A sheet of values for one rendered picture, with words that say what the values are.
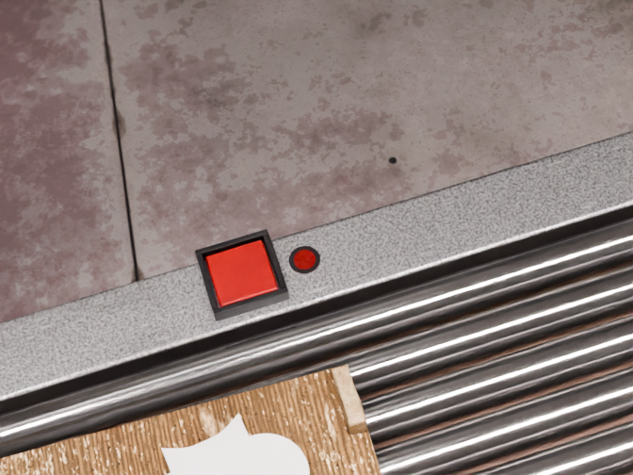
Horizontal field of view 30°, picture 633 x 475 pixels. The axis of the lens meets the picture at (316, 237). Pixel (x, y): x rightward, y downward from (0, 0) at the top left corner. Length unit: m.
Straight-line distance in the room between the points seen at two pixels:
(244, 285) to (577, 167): 0.37
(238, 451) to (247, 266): 0.20
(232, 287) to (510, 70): 1.42
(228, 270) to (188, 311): 0.06
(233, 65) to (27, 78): 0.44
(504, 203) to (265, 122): 1.24
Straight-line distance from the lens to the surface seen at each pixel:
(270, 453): 1.08
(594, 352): 1.16
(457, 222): 1.21
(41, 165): 2.45
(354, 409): 1.07
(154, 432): 1.11
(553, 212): 1.23
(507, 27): 2.56
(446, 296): 1.17
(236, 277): 1.17
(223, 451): 1.08
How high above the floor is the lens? 1.96
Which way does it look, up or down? 60 degrees down
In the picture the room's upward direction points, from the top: 6 degrees counter-clockwise
